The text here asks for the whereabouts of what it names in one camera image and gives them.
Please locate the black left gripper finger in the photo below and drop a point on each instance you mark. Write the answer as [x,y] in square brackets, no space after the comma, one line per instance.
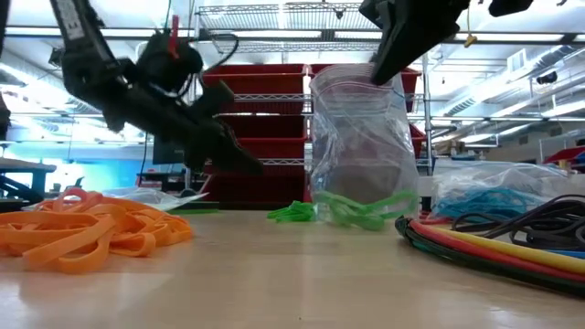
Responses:
[215,98]
[228,155]

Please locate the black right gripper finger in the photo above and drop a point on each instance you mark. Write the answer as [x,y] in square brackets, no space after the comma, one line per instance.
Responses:
[407,45]

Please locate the clear zip bag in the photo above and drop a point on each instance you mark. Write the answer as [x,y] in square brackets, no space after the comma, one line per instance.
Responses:
[361,137]
[493,183]

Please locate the green rubber bands pile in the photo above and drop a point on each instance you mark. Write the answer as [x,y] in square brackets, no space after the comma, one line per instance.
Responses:
[352,212]

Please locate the orange rubber bands pile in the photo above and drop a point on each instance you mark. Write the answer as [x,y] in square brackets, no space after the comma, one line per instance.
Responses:
[82,233]

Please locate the blue rubber bands pile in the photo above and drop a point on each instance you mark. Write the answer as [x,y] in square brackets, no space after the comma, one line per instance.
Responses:
[489,203]

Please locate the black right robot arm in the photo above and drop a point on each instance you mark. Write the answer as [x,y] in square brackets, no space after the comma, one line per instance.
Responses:
[509,7]

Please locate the dark purple rubber bands pile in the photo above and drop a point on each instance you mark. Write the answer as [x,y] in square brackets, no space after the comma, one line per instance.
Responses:
[548,224]

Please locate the black computer monitor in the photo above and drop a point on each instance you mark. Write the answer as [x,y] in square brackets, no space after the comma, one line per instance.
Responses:
[166,153]

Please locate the yellow hanging tag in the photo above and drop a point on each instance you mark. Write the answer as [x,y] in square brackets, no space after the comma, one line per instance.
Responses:
[470,41]

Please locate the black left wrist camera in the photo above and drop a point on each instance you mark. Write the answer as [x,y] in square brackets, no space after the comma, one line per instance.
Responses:
[120,116]

